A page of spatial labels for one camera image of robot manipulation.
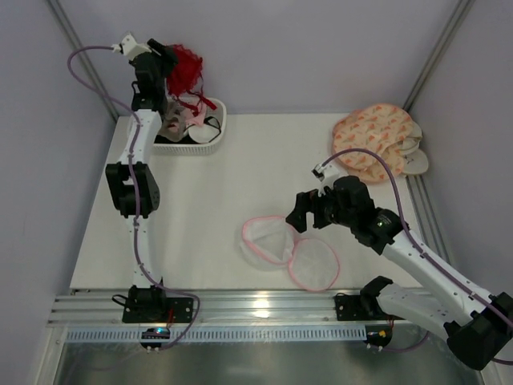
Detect red lace bra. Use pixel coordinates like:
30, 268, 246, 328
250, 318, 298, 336
166, 44, 217, 116

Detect white mesh laundry bag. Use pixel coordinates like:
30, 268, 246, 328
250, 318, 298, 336
240, 216, 341, 292

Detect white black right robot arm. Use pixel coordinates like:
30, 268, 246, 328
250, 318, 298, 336
286, 176, 512, 371

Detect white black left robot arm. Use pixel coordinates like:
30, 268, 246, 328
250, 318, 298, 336
105, 34, 177, 323

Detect stack of patterned laundry bags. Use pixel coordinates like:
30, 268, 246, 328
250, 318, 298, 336
331, 103, 429, 176

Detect pile of underwear in basket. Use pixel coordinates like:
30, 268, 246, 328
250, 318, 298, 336
157, 101, 208, 142

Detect white plastic basket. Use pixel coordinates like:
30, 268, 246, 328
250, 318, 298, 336
153, 98, 227, 156

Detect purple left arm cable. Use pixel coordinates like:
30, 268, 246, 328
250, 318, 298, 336
67, 44, 201, 354

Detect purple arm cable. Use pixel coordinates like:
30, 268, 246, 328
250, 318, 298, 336
67, 44, 201, 354
320, 148, 513, 367

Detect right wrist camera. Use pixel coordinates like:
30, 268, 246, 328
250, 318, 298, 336
312, 164, 342, 197

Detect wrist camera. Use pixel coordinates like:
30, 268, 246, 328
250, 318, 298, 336
312, 164, 342, 197
111, 33, 152, 61

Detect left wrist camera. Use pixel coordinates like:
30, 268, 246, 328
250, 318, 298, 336
111, 33, 152, 61

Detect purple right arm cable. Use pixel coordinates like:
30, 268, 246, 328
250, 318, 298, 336
320, 148, 513, 367

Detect right side aluminium rail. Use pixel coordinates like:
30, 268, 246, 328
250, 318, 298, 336
406, 176, 451, 264

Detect aluminium rail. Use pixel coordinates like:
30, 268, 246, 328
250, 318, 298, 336
406, 176, 451, 264
47, 287, 486, 325

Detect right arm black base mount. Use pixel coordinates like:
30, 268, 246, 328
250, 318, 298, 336
333, 293, 402, 321

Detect left aluminium corner post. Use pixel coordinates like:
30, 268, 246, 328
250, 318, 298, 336
43, 0, 119, 123

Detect aluminium corner post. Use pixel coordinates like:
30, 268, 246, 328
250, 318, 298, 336
402, 0, 475, 112
43, 0, 119, 123

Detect aluminium front rail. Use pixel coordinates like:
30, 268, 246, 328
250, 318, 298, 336
47, 287, 486, 325

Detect right aluminium corner post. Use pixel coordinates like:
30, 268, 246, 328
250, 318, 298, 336
402, 0, 475, 112

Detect white slotted cable duct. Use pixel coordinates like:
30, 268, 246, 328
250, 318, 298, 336
65, 324, 367, 343

